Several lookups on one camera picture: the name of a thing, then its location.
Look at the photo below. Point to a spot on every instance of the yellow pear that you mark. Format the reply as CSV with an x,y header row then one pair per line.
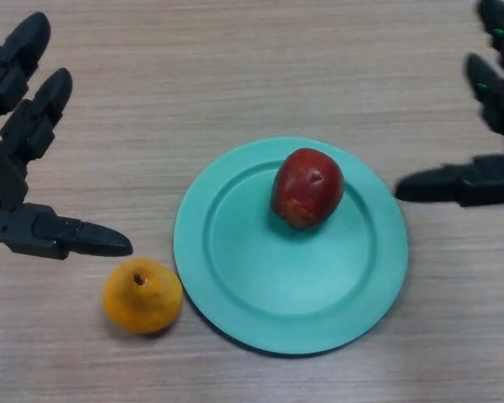
x,y
143,300

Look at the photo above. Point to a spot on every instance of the red apple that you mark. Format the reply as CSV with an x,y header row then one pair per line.
x,y
306,189

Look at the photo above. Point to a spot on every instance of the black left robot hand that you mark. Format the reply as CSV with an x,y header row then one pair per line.
x,y
4,168

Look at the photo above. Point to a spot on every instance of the green round plate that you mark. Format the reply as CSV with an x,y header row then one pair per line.
x,y
285,277

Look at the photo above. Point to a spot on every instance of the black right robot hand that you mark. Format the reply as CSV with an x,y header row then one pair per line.
x,y
495,105

